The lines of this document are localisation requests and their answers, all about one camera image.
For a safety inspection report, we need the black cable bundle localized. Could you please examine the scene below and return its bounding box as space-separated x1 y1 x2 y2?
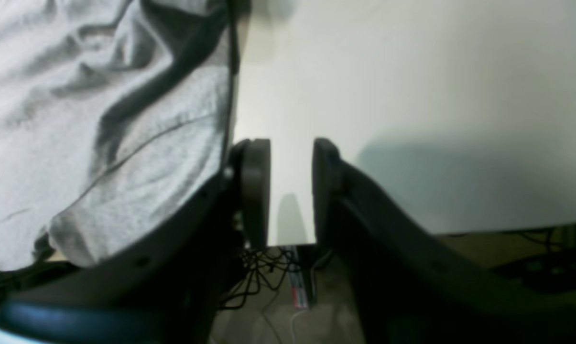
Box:
218 244 334 311

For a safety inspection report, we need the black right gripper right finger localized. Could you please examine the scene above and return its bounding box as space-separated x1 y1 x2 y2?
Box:
312 139 576 344

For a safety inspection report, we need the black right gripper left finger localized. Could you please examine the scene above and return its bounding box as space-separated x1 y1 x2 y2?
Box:
0 139 271 344

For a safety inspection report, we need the grey t-shirt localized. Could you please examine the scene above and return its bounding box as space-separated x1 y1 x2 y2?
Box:
0 0 233 271

